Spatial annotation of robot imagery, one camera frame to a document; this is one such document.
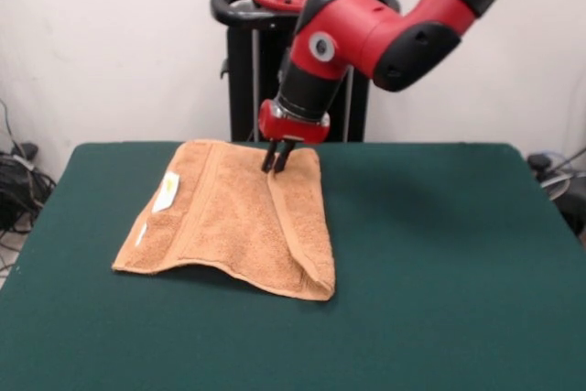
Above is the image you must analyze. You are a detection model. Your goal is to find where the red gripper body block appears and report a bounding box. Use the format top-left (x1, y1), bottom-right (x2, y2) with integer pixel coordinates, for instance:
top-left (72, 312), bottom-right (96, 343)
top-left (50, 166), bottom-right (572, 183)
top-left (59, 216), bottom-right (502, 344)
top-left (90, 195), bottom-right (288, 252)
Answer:
top-left (257, 98), bottom-right (331, 146)

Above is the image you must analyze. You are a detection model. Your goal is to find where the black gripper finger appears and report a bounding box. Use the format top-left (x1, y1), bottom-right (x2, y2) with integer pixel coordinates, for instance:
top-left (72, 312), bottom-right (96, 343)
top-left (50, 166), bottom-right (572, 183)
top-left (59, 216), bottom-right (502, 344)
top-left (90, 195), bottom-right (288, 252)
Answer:
top-left (260, 137), bottom-right (279, 174)
top-left (273, 139), bottom-right (298, 177)

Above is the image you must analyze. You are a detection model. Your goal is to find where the orange terry towel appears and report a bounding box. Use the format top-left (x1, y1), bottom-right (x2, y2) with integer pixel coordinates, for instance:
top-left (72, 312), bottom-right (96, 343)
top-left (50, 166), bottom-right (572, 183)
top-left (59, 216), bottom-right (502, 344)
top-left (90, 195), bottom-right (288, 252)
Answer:
top-left (112, 137), bottom-right (337, 303)

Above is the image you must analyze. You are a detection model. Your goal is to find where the dark green table cloth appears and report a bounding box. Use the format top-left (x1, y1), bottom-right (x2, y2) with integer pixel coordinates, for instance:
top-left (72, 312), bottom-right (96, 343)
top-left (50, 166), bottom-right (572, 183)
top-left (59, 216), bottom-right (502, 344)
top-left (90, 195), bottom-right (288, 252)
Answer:
top-left (0, 141), bottom-right (586, 391)

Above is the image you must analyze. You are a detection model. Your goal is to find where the black grey stand foot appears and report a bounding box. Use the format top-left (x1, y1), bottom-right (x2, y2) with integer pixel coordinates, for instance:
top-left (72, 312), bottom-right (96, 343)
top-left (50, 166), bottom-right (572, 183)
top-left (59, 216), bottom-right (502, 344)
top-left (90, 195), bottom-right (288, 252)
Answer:
top-left (526, 151), bottom-right (586, 237)
top-left (9, 141), bottom-right (41, 161)

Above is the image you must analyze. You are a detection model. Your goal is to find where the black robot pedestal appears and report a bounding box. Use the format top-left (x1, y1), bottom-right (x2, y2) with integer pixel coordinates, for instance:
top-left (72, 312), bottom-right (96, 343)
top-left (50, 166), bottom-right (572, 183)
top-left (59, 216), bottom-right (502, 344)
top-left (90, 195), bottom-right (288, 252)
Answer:
top-left (210, 0), bottom-right (402, 144)

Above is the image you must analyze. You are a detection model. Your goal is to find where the black floor cable bundle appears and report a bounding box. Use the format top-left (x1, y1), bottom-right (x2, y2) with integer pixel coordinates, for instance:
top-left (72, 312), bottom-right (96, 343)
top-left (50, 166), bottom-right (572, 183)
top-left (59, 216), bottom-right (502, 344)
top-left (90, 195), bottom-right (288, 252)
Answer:
top-left (0, 97), bottom-right (59, 278)

